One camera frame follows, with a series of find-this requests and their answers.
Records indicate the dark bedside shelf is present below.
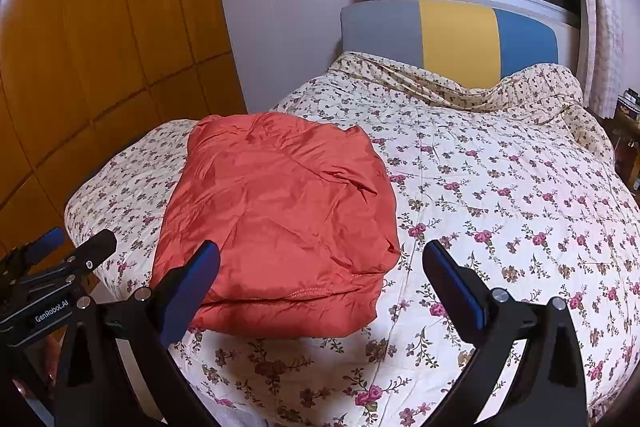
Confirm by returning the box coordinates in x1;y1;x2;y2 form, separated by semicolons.
607;89;640;192

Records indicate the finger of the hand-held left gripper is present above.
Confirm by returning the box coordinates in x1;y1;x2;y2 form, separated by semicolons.
60;228;118;280
12;227;66;265

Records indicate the long patterned curtain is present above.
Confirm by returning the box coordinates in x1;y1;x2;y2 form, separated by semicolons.
560;0;628;118

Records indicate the floral quilt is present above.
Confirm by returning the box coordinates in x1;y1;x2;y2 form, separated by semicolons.
64;51;640;427

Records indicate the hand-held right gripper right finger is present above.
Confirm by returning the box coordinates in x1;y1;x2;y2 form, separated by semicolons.
422;239;588;427

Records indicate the wooden wardrobe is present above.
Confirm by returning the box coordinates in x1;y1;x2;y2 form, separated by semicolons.
0;0;248;278

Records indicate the orange puffer jacket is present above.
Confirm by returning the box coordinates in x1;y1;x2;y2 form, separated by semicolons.
149;111;402;339

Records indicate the grey yellow blue headboard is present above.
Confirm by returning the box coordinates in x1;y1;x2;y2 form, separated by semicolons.
340;0;560;88

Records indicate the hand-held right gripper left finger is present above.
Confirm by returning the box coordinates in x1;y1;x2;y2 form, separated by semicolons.
54;239;222;427

